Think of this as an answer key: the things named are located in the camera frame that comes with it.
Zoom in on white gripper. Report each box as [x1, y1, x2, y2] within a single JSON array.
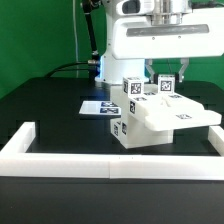
[[111, 8, 224, 84]]

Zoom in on white chair back frame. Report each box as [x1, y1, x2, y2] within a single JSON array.
[[110, 84, 222, 131]]

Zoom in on small tagged cube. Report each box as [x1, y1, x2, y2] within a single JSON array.
[[158, 75, 175, 94], [122, 77, 144, 97]]

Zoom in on white chair seat part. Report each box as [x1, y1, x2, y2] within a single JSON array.
[[120, 115, 173, 149]]

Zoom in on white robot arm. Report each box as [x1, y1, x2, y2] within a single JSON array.
[[99, 0, 224, 84]]

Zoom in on white marker base sheet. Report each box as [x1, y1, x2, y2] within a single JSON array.
[[79, 101, 121, 116]]

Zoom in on white U-shaped fence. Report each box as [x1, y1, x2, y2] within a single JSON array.
[[0, 122, 224, 180]]

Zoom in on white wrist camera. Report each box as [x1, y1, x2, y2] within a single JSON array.
[[115, 0, 155, 16]]

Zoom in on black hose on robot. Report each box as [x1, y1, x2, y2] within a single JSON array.
[[79, 0, 106, 62]]

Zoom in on black cable on table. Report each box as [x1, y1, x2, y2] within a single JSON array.
[[44, 61, 101, 79]]

